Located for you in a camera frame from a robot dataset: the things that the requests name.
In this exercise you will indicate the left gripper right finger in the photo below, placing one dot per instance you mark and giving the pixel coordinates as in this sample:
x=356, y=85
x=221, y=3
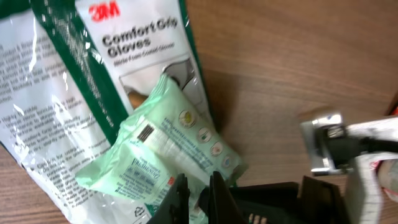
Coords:
x=222, y=208

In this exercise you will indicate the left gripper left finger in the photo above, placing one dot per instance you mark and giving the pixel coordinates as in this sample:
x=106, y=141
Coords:
x=174, y=207

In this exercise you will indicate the red sachet stick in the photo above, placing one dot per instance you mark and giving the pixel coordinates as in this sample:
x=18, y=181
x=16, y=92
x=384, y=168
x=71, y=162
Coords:
x=393, y=108

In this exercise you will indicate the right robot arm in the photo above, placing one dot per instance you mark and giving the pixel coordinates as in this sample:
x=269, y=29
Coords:
x=350, y=164

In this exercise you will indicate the pale teal sachet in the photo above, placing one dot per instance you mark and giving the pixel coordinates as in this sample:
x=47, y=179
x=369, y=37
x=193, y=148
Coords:
x=164, y=137

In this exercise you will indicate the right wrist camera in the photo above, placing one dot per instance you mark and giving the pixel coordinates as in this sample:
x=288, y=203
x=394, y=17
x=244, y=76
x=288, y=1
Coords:
x=318, y=128

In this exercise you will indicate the green plastic packet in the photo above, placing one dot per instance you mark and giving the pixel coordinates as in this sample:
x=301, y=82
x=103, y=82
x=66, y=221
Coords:
x=71, y=72

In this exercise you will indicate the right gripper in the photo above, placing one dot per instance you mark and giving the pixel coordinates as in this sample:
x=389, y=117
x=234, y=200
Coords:
x=312, y=201

